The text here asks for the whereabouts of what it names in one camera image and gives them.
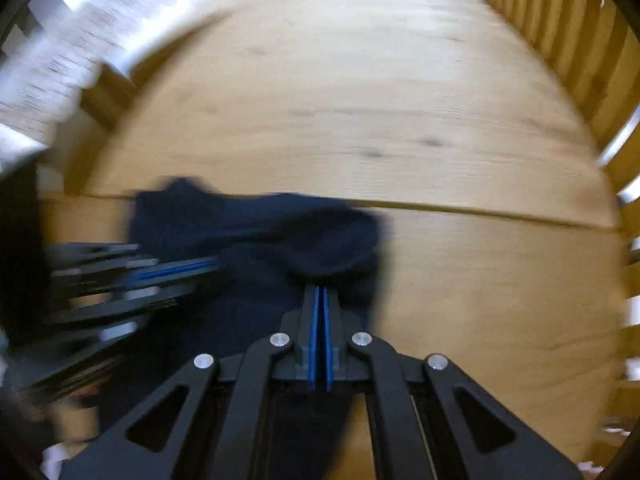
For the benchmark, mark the navy blue t-shirt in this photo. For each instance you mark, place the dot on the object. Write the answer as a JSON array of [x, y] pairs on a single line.
[[260, 230]]

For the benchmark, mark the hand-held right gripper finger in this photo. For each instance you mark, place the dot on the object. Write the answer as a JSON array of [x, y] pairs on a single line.
[[327, 345], [315, 340]]

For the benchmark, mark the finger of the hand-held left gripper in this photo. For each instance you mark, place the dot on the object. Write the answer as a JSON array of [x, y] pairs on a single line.
[[165, 270], [125, 300]]

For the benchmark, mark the wooden slatted fence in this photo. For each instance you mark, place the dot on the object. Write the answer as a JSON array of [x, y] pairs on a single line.
[[565, 25]]

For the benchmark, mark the white lace tablecloth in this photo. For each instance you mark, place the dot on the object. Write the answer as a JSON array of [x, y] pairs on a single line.
[[75, 50]]

